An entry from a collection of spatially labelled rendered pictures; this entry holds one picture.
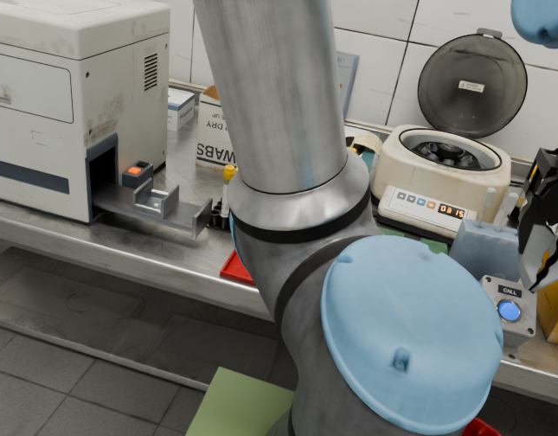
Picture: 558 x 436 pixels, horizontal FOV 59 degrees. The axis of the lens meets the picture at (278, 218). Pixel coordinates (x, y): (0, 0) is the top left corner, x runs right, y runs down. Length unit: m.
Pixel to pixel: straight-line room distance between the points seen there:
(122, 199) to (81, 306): 0.82
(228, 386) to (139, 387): 1.20
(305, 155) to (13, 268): 1.51
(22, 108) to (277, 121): 0.53
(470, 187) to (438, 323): 0.63
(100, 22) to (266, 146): 0.46
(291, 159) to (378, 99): 0.93
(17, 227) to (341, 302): 0.63
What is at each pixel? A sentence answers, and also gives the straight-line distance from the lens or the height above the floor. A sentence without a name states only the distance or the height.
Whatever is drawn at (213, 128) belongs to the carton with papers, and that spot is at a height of 0.96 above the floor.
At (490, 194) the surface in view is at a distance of 0.76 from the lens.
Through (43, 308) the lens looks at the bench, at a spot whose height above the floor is 0.27.
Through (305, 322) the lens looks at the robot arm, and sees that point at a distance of 0.34.
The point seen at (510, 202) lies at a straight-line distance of 0.77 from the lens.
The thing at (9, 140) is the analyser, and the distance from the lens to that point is 0.84.
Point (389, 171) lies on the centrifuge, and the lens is 0.94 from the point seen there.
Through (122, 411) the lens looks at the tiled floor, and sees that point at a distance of 1.67.
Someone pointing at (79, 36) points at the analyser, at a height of 1.16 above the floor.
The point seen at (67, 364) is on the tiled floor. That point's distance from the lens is 1.81.
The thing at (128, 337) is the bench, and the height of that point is 0.27.
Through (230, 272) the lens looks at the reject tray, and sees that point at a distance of 0.71.
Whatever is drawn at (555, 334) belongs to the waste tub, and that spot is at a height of 0.89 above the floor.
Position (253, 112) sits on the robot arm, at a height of 1.21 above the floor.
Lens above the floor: 1.31
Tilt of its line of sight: 30 degrees down
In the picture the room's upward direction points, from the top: 10 degrees clockwise
